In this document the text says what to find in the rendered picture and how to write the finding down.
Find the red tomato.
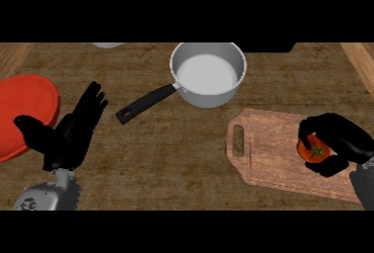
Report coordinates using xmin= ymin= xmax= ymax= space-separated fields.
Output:
xmin=298 ymin=132 xmax=333 ymax=164

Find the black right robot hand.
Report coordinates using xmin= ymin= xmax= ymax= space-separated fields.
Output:
xmin=298 ymin=112 xmax=374 ymax=178

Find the pale grey round object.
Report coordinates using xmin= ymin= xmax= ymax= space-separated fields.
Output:
xmin=91 ymin=42 xmax=126 ymax=49

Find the wooden cutting board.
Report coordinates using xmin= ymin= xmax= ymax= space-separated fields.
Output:
xmin=225 ymin=107 xmax=374 ymax=203

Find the silver pot with black handle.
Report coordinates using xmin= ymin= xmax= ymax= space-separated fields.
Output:
xmin=114 ymin=42 xmax=249 ymax=126

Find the red plate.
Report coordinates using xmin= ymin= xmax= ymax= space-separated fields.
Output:
xmin=0 ymin=74 xmax=63 ymax=163

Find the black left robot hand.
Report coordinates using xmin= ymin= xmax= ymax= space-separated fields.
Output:
xmin=12 ymin=81 xmax=110 ymax=172

